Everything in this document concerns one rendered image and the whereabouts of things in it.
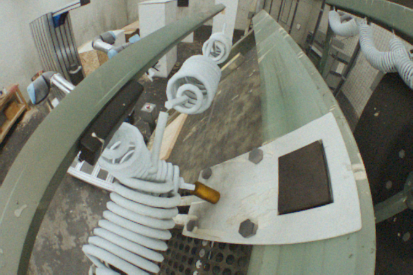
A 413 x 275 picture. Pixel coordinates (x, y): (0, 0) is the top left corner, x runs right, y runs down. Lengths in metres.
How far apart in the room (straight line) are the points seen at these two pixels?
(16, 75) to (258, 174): 5.92
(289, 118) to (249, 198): 0.10
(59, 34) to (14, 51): 4.63
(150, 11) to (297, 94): 3.27
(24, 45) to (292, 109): 6.08
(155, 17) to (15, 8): 4.58
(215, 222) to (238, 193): 0.04
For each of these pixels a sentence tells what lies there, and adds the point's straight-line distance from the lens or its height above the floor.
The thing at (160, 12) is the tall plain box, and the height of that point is 1.53.
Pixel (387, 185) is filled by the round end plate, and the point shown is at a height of 1.74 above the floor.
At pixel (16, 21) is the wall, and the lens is 6.03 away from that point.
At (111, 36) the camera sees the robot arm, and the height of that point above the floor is 1.63.
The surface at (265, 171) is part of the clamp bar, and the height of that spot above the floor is 1.86.
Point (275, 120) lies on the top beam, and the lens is 0.20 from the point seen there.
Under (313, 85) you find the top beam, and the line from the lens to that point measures 0.20.
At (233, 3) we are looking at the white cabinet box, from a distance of 4.55.
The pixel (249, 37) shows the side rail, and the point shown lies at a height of 1.73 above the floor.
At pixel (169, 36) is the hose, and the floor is 1.94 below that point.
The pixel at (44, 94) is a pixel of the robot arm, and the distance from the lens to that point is 1.15.
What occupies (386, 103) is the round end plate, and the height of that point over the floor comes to 1.87.
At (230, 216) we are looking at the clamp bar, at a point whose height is 1.83.
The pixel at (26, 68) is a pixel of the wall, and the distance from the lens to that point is 6.05.
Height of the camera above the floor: 1.98
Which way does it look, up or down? 46 degrees down
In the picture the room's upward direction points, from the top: 7 degrees clockwise
